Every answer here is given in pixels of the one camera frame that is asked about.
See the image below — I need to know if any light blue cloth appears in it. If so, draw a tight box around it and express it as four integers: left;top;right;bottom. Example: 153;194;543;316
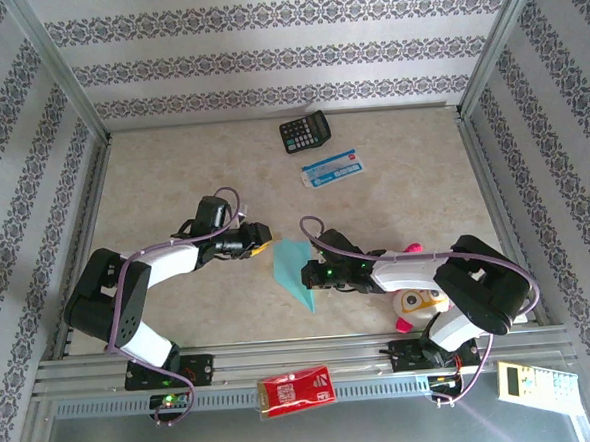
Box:
270;235;317;316

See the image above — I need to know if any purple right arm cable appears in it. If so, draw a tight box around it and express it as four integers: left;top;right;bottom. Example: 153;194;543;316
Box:
298;201;547;415

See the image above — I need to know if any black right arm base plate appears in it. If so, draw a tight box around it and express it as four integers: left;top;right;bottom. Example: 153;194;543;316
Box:
387;334;483;375

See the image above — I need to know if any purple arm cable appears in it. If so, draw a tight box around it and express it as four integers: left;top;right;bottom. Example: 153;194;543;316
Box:
95;185;262;432
298;201;547;415

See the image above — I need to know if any aluminium back rail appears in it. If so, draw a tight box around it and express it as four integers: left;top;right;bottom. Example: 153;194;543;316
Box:
106;101;463;134

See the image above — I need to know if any black desk calculator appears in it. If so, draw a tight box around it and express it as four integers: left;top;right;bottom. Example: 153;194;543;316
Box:
277;109;334;156

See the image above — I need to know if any beige remote control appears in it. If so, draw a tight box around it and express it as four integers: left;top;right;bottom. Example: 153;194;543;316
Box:
494;356;582;418

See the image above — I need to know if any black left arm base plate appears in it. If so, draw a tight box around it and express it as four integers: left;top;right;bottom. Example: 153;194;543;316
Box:
122;352;217;393

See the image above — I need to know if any white pink plush toy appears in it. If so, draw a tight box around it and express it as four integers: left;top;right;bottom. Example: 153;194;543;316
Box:
387;239;458;335

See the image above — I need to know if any blue white flat packet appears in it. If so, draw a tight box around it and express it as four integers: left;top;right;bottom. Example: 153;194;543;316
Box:
299;147;368;192

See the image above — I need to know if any aluminium frame post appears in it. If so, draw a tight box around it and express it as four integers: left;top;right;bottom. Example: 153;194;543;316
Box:
452;0;555;120
3;0;114;149

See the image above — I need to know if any red printed packet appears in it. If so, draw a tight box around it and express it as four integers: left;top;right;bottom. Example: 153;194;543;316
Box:
255;362;340;421

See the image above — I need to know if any aluminium side rail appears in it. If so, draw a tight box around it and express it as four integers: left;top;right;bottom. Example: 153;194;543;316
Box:
456;108;551;332
37;136;127;360

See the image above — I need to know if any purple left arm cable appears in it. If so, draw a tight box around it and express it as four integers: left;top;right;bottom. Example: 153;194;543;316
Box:
95;185;262;432

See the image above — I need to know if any aluminium mounting rail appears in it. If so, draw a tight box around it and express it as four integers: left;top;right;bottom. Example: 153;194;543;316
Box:
30;321;575;401

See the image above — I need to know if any grey slotted cable duct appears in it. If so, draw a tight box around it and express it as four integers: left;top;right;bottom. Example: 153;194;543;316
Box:
52;375;435;420

